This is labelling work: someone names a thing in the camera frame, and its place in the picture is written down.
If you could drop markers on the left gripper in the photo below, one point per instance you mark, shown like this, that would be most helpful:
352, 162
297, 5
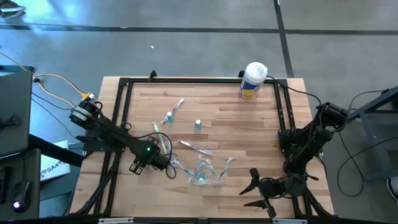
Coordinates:
155, 161

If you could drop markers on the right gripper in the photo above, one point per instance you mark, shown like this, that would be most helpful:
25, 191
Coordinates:
272, 188

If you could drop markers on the green white toothbrush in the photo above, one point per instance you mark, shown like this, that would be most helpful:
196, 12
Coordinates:
156, 129

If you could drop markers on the purple white toothbrush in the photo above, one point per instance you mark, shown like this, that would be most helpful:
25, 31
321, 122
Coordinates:
228, 165
176, 107
195, 147

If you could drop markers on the clear acrylic organizer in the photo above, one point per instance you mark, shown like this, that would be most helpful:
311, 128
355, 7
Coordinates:
214, 183

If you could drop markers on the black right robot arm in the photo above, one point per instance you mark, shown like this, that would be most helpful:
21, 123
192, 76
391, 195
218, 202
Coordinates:
308, 140

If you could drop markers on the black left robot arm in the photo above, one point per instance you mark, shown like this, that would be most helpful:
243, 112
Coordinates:
109, 133

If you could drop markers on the white label strip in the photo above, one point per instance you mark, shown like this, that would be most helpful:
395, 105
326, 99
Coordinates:
115, 221
289, 221

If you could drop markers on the white printed box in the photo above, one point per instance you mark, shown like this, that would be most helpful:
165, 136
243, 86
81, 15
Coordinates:
54, 166

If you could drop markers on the black diagonal bar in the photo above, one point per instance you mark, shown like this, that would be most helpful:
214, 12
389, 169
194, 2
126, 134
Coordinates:
54, 152

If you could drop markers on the white lidded wipes canister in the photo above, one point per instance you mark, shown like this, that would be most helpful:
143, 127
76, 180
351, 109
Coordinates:
253, 81

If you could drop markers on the dark computer desk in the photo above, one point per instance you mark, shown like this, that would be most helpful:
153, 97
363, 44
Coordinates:
32, 161

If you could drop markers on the grey metal stand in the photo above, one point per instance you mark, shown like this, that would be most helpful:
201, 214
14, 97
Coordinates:
376, 130

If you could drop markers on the person's shoe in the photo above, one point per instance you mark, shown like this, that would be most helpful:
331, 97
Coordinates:
11, 9
392, 193

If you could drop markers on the black computer mouse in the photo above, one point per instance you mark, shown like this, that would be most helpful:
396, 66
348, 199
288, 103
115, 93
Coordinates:
20, 196

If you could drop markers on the black keyboard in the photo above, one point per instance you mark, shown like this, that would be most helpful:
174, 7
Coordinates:
2, 183

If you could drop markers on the dark grey raised desk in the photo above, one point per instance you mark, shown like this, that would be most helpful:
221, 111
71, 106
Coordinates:
15, 93

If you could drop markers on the black frame clamp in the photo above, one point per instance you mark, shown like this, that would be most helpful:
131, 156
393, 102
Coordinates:
152, 74
241, 74

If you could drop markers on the black desk bracket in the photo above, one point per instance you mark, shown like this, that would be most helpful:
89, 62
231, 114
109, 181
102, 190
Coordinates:
9, 121

